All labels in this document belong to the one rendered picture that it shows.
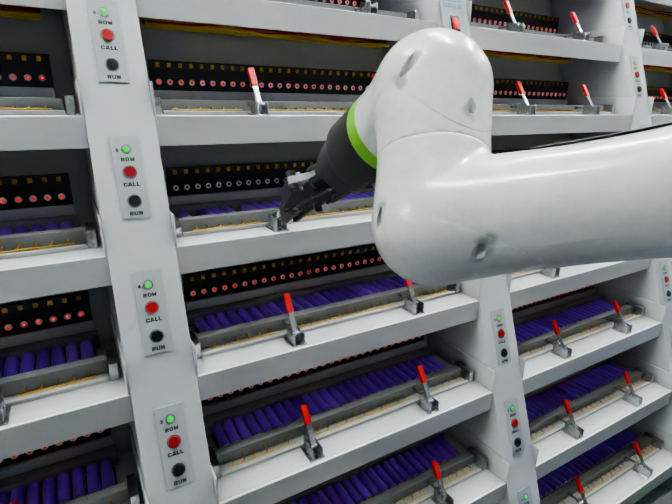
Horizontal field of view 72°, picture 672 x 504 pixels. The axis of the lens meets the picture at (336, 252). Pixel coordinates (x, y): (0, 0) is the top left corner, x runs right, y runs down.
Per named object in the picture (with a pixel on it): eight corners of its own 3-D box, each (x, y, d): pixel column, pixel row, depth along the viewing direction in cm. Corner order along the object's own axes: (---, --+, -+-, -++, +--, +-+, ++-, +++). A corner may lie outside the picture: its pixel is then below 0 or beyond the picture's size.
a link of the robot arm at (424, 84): (516, 27, 42) (418, -22, 38) (526, 149, 39) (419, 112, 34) (423, 104, 55) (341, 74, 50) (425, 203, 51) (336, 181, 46)
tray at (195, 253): (463, 228, 101) (467, 185, 98) (178, 274, 72) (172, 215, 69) (405, 209, 117) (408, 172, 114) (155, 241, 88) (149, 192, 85)
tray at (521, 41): (619, 62, 134) (629, 9, 129) (467, 47, 105) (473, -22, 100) (557, 65, 150) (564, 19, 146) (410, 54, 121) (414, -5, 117)
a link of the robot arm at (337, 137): (404, 89, 54) (335, 86, 49) (430, 184, 52) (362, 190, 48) (377, 114, 59) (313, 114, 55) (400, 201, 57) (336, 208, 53)
